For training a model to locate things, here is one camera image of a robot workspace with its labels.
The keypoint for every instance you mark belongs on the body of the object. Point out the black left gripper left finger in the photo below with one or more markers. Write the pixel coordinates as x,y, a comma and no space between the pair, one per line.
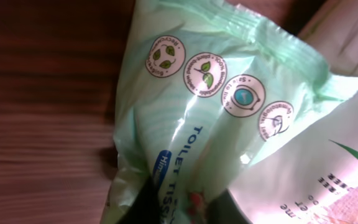
145,209

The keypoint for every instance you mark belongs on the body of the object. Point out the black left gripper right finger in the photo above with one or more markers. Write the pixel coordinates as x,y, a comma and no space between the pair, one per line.
224,210

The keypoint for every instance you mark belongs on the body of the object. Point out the white green tube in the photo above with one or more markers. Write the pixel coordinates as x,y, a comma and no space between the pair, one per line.
300,182

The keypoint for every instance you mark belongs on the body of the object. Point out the teal toilet tissue pack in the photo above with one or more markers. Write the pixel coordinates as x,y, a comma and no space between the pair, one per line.
206,90

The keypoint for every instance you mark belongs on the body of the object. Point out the orange pasta package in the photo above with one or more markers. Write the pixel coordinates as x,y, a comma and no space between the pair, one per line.
344,211

